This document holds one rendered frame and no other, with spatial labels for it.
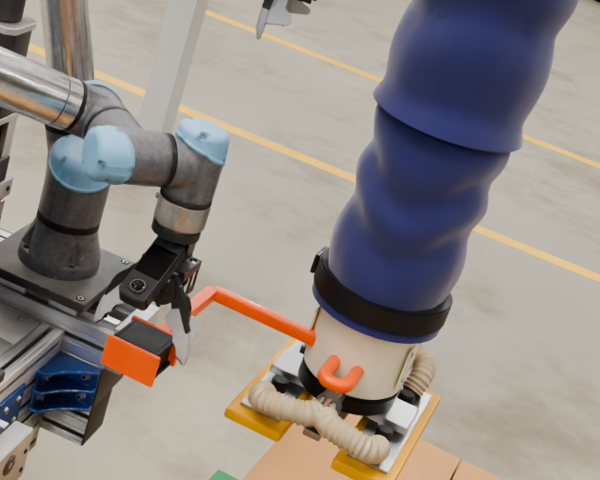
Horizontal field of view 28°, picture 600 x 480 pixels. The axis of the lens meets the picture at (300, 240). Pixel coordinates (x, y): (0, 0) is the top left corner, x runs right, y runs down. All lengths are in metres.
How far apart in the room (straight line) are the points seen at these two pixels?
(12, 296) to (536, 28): 1.09
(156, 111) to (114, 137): 3.55
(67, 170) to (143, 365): 0.52
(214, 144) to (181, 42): 3.41
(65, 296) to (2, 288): 0.16
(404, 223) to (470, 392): 2.78
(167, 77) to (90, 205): 2.95
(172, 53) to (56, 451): 2.09
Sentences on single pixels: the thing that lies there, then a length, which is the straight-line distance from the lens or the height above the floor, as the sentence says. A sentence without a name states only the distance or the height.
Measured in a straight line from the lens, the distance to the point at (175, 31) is 5.03.
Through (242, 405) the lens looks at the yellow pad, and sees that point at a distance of 1.94.
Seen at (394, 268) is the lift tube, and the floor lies 1.38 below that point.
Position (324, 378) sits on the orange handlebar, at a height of 1.19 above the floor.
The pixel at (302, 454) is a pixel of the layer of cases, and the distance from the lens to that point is 2.84.
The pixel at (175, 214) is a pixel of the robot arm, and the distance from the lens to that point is 1.66.
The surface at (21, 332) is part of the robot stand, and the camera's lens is 2.21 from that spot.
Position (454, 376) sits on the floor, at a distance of 4.59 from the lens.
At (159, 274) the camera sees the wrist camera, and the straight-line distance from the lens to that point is 1.67.
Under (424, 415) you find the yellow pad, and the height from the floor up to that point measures 1.07.
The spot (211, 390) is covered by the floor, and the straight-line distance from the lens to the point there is 3.98.
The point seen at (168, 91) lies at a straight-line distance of 5.10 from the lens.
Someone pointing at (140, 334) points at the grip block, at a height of 1.21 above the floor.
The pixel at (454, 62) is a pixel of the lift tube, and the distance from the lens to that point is 1.69.
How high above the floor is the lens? 2.10
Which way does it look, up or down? 24 degrees down
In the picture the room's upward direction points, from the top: 19 degrees clockwise
